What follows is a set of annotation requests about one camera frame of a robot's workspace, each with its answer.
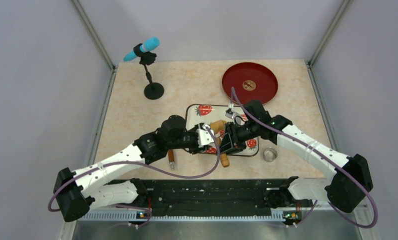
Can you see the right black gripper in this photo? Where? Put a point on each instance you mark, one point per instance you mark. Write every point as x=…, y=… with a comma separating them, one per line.
x=231, y=143

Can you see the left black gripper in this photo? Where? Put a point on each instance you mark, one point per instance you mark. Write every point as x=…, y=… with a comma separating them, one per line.
x=196, y=149

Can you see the wooden roller pin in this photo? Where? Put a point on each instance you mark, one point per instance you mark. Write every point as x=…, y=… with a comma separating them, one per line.
x=219, y=127

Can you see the strawberry pattern white tray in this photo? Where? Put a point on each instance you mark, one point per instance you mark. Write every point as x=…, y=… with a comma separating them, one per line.
x=207, y=113

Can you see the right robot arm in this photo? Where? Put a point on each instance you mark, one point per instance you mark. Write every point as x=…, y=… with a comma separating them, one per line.
x=346, y=179

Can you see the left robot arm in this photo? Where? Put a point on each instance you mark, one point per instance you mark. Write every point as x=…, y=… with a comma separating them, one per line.
x=79, y=191

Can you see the black microphone stand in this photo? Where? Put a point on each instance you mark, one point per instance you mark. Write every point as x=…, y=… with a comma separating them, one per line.
x=153, y=90

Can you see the red round tray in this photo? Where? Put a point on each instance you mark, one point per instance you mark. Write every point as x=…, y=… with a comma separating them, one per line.
x=251, y=81

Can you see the blue microphone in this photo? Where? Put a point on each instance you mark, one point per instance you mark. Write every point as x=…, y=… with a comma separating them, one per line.
x=142, y=48

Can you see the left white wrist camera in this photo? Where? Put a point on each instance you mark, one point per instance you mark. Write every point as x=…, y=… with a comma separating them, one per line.
x=206, y=135

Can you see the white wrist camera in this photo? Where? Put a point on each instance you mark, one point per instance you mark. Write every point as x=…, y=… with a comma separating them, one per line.
x=206, y=135
x=237, y=118

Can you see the metal scraper wooden handle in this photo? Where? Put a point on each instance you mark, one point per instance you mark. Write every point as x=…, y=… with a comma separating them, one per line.
x=171, y=158

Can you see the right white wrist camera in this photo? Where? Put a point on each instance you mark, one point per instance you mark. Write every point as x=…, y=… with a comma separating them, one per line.
x=237, y=118

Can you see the metal ring cutter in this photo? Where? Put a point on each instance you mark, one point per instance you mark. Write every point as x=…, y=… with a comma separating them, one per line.
x=269, y=154

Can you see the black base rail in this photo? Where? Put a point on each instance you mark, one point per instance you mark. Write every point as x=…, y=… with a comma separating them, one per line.
x=279, y=184

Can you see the aluminium frame bar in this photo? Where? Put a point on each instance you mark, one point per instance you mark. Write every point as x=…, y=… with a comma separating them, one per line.
x=215, y=217

